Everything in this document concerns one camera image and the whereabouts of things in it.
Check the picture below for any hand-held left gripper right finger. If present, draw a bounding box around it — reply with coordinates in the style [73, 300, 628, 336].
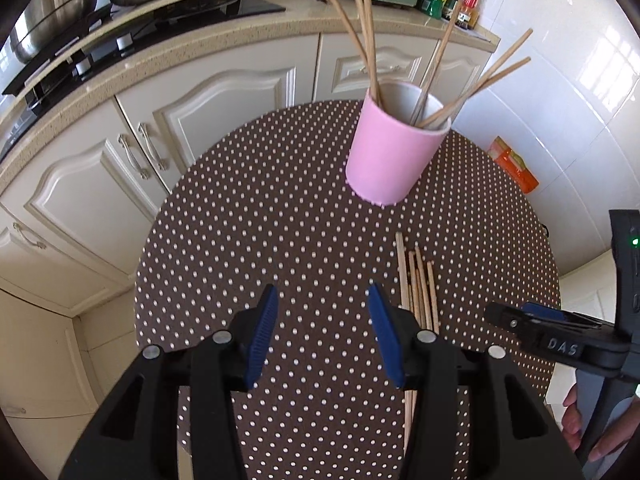
[366, 282, 585, 480]

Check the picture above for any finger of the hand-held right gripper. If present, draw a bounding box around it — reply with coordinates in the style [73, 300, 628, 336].
[484, 301, 632, 377]
[522, 302, 603, 330]

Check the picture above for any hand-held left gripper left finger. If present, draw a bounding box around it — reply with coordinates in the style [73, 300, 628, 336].
[59, 282, 279, 480]

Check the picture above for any pile of wooden chopsticks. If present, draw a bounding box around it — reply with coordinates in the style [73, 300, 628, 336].
[395, 231, 441, 461]

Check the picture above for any pink cup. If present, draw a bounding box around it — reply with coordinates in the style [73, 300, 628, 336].
[345, 80, 452, 207]

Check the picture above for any bunch of chopsticks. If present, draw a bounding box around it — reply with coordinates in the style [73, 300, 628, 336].
[319, 0, 534, 128]

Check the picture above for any person's right hand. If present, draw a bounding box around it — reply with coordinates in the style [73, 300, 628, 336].
[563, 385, 640, 463]

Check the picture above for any white panelled door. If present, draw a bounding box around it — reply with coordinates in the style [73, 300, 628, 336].
[547, 255, 618, 411]

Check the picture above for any brown dotted tablecloth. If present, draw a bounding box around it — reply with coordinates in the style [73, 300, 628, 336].
[134, 100, 561, 480]

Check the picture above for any orange carton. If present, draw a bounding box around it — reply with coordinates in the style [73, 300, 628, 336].
[487, 136, 540, 193]

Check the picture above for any white base cabinet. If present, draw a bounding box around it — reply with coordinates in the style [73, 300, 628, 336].
[0, 30, 493, 316]

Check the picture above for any red label sauce bottle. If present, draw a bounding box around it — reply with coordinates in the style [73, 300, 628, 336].
[457, 0, 485, 30]

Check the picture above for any beige kitchen countertop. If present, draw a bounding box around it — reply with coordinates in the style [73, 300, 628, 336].
[0, 0, 502, 201]

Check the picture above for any black glass gas stove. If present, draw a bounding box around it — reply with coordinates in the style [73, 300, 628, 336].
[0, 0, 287, 161]

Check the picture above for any steel stockpot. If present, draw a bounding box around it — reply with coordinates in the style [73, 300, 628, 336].
[7, 0, 106, 63]

